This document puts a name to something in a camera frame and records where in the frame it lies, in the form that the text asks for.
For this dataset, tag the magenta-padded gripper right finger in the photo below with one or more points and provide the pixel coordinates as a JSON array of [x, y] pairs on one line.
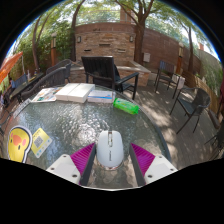
[[151, 166]]

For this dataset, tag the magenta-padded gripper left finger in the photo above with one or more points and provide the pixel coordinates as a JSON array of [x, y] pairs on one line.
[[71, 166]]

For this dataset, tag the white computer mouse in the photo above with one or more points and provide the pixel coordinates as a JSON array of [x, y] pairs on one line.
[[110, 150]]

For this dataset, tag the yellow chick-shaped mouse pad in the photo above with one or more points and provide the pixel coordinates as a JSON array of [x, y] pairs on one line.
[[19, 143]]

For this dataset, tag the yellow card with code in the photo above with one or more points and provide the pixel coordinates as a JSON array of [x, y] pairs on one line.
[[40, 142]]

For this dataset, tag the green wipes packet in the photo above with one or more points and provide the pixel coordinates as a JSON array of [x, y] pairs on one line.
[[126, 106]]

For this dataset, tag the black metal mesh chair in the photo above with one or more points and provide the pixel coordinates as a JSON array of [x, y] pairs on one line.
[[200, 98], [218, 138]]

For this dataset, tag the white flat box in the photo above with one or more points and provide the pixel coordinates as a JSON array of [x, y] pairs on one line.
[[75, 92]]

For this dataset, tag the colourful printed leaflet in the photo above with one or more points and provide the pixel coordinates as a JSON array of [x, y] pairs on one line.
[[45, 95]]

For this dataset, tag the small white blue box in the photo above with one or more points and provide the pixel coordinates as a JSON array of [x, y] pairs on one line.
[[101, 96]]

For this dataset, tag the dark wicker armchair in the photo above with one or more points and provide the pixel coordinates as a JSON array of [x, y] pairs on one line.
[[50, 78], [63, 65]]

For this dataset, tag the round dark patio table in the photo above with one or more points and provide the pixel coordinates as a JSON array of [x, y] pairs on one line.
[[26, 85]]

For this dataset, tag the dark slatted metal chair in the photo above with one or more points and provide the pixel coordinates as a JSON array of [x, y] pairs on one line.
[[165, 68]]

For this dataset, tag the blue slatted chair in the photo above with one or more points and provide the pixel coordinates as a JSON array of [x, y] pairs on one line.
[[20, 80]]

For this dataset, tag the black wooden armchair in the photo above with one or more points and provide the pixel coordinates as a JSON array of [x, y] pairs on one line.
[[98, 68]]

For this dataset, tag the orange parasol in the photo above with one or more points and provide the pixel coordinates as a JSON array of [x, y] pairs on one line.
[[10, 65]]

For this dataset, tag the tree with slender trunk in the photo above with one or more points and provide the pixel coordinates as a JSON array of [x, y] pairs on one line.
[[74, 36], [191, 50], [35, 46]]

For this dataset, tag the forked trunk tree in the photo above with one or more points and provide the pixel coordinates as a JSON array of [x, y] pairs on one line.
[[140, 40]]

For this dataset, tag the white wall box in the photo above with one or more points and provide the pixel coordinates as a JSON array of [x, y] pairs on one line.
[[147, 57]]

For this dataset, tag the wooden lamp post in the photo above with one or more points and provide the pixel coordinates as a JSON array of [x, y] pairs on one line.
[[180, 60], [53, 50]]

